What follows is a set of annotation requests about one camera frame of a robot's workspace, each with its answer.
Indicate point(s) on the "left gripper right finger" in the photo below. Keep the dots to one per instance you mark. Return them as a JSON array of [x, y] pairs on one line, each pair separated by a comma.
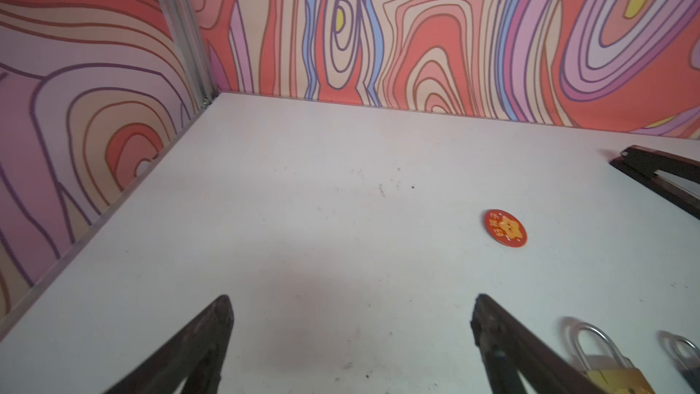
[[511, 354]]

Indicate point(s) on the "small black padlock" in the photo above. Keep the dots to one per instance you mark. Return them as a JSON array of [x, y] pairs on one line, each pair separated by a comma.
[[686, 354]]

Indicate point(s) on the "black stapler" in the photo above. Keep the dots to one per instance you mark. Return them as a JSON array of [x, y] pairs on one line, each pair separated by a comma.
[[646, 165]]

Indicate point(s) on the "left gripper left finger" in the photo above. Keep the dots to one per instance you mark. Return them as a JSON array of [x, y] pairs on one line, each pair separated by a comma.
[[189, 362]]

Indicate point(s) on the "small red round disc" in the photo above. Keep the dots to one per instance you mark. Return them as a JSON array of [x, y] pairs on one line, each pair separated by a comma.
[[505, 228]]

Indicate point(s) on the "brass padlock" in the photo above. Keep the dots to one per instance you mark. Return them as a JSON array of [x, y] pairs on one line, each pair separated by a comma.
[[618, 374]]

